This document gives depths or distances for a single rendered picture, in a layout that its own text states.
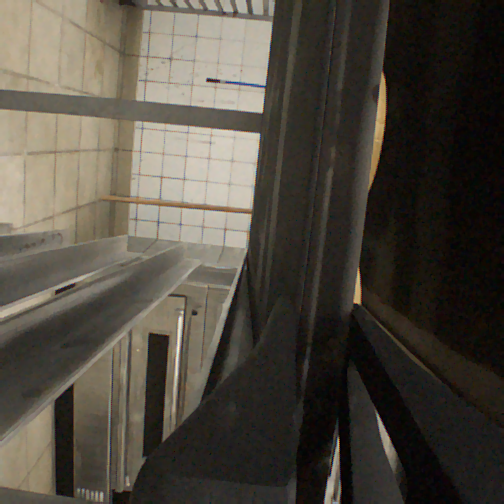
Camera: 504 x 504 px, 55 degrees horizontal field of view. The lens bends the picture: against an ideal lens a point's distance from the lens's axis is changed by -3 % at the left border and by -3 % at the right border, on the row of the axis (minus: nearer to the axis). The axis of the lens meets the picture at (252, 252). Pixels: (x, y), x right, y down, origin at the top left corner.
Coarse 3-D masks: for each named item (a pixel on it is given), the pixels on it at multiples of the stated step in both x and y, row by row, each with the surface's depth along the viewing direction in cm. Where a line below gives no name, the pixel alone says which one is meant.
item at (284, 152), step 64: (320, 0) 13; (384, 0) 12; (320, 64) 12; (320, 128) 12; (256, 192) 57; (320, 192) 12; (256, 256) 38; (320, 256) 12; (256, 320) 28; (320, 320) 12; (320, 384) 13; (320, 448) 13
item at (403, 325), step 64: (448, 0) 23; (384, 64) 35; (448, 64) 22; (384, 128) 34; (448, 128) 21; (384, 192) 32; (448, 192) 21; (384, 256) 30; (448, 256) 20; (384, 320) 29; (448, 320) 19
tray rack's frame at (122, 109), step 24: (0, 96) 72; (24, 96) 72; (48, 96) 72; (72, 96) 72; (144, 120) 72; (168, 120) 72; (192, 120) 72; (216, 120) 72; (240, 120) 72; (216, 264) 73
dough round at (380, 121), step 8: (384, 80) 15; (384, 88) 14; (384, 96) 14; (384, 104) 14; (384, 112) 14; (376, 120) 14; (384, 120) 14; (376, 128) 14; (376, 136) 14; (376, 144) 14; (376, 152) 14; (376, 160) 14
